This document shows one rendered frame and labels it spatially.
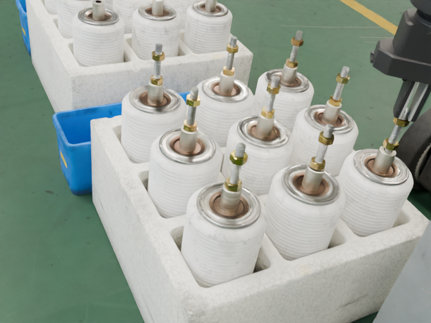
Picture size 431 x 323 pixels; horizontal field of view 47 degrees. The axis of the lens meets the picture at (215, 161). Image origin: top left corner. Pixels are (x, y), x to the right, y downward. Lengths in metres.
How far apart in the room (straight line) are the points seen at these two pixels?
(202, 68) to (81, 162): 0.32
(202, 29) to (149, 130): 0.38
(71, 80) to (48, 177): 0.19
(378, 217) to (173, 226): 0.28
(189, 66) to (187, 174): 0.43
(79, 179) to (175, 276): 0.38
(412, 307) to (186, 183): 0.30
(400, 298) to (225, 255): 0.21
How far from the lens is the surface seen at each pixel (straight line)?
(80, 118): 0.97
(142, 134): 0.73
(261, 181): 0.71
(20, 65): 1.36
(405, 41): 0.60
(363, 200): 0.70
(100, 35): 0.96
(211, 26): 1.05
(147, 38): 1.01
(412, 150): 1.04
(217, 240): 0.56
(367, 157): 0.72
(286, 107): 0.83
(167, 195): 0.66
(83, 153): 0.89
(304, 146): 0.76
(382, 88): 1.50
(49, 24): 1.14
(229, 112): 0.76
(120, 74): 0.98
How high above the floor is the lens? 0.65
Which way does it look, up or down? 38 degrees down
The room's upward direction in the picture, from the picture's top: 10 degrees clockwise
